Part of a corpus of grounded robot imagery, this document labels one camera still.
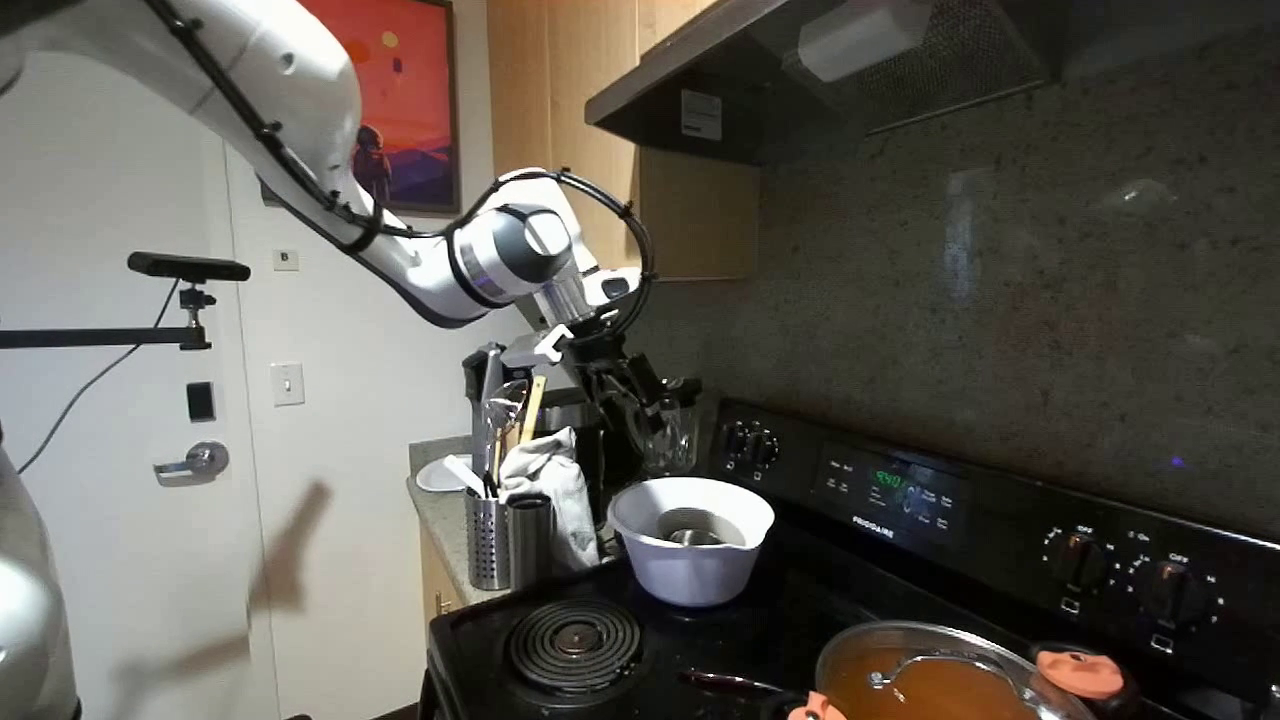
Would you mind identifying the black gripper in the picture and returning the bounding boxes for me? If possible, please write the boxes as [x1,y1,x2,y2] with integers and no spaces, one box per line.
[564,322,665,412]

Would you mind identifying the white cloth towel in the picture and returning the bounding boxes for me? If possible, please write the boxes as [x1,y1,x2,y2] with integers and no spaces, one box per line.
[437,425,603,576]

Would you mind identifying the grey bowl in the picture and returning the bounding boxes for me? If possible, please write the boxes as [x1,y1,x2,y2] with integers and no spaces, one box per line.
[654,509,738,546]

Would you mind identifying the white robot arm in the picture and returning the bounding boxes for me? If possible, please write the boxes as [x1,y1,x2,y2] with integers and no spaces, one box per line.
[0,0,665,416]

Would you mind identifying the large white mixing bowl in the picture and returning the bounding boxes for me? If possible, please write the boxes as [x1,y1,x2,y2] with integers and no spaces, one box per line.
[606,478,775,609]

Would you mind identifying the steel travel mug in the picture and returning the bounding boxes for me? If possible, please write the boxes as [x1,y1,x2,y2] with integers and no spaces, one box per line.
[506,494,553,588]

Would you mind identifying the wooden upper cabinet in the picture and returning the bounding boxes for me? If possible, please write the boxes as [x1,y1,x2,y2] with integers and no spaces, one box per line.
[488,0,760,283]

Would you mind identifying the perforated steel utensil holder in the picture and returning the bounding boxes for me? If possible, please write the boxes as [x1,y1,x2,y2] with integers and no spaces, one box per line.
[462,494,513,594]

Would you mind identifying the black electric stove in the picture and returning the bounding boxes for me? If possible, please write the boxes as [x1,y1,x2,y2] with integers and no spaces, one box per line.
[423,401,1280,720]

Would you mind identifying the range hood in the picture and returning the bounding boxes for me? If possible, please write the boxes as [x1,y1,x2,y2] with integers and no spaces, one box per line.
[583,0,1072,164]

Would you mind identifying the red wall painting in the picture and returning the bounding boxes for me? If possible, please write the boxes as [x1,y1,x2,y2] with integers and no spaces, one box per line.
[302,0,457,212]

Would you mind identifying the black camera on stand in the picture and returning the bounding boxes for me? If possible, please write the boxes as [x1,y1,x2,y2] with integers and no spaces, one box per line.
[0,254,250,352]

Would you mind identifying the white door with handle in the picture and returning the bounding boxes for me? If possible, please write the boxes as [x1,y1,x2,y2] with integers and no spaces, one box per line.
[0,52,433,720]

